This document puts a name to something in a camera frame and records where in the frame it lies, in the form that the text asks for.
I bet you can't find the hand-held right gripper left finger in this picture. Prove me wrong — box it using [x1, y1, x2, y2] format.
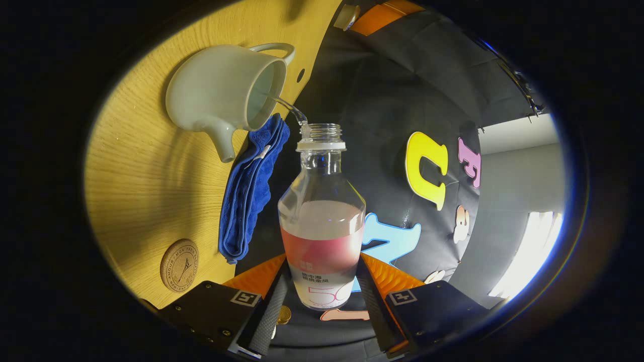
[151, 254, 292, 358]

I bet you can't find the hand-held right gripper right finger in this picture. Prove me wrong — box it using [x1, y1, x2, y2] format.
[356, 253, 491, 358]

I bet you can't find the clear water bottle pink label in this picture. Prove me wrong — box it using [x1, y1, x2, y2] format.
[278, 123, 366, 311]

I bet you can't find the round cork coaster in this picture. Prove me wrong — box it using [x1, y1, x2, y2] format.
[160, 239, 199, 293]

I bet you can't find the white teacup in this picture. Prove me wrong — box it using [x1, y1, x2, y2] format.
[165, 43, 296, 163]

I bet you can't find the blue towel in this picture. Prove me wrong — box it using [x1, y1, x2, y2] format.
[218, 114, 291, 264]

